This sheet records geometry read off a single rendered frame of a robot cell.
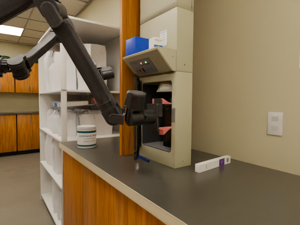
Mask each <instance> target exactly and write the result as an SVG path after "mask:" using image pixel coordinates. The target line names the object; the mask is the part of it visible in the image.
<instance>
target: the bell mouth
mask: <svg viewBox="0 0 300 225"><path fill-rule="evenodd" d="M156 92H159V93H172V82H161V83H160V85H159V87H158V89H157V91H156Z"/></svg>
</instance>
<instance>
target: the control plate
mask: <svg viewBox="0 0 300 225"><path fill-rule="evenodd" d="M145 61H146V63H145ZM141 63H142V64H141ZM129 64H130V65H131V67H132V68H133V69H134V70H135V72H136V73H137V74H138V75H140V74H145V73H151V72H156V71H158V70H157V68H156V67H155V66H154V64H153V63H152V62H151V60H150V59H149V58H144V59H140V60H137V61H133V62H130V63H129ZM151 67H152V69H151ZM142 68H144V70H145V72H144V71H143V70H142ZM148 68H149V69H148ZM139 69H140V70H141V71H139ZM146 69H147V70H146ZM137 71H138V72H137Z"/></svg>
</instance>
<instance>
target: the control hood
mask: <svg viewBox="0 0 300 225"><path fill-rule="evenodd" d="M144 58H149V59H150V60H151V62H152V63H153V64H154V66H155V67H156V68H157V70H158V71H156V72H151V73H145V74H140V75H138V74H137V73H136V72H135V70H134V69H133V68H132V67H131V65H130V64H129V63H130V62H133V61H137V60H140V59H144ZM123 60H124V61H125V63H126V64H127V65H128V67H129V68H130V69H131V71H132V72H133V73H134V74H137V75H138V76H139V77H140V76H146V75H154V74H160V73H166V72H172V71H176V50H174V49H169V48H164V47H159V46H156V47H153V48H150V49H147V50H144V51H141V52H138V53H135V54H132V55H129V56H125V57H123Z"/></svg>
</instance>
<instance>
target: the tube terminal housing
mask: <svg viewBox="0 0 300 225"><path fill-rule="evenodd" d="M193 17H194V12H192V11H189V10H186V9H183V8H180V7H175V8H173V9H171V10H169V11H167V12H165V13H163V14H161V15H159V16H157V17H155V18H153V19H151V20H150V21H148V22H146V23H144V24H142V25H140V37H141V38H147V39H151V38H153V37H157V38H159V32H160V31H163V30H165V29H167V45H166V46H163V47H164V48H169V49H174V50H176V71H172V72H166V73H160V74H154V75H146V76H140V81H142V86H143V84H147V85H160V83H161V82H172V108H175V122H171V126H172V127H173V128H171V152H165V151H163V150H159V149H155V148H152V147H149V146H146V145H143V143H142V147H140V148H139V155H140V156H142V157H145V158H148V159H151V160H153V161H156V162H158V163H161V164H164V165H166V166H169V167H172V168H174V169H176V168H180V167H185V166H189V165H191V139H192V66H193Z"/></svg>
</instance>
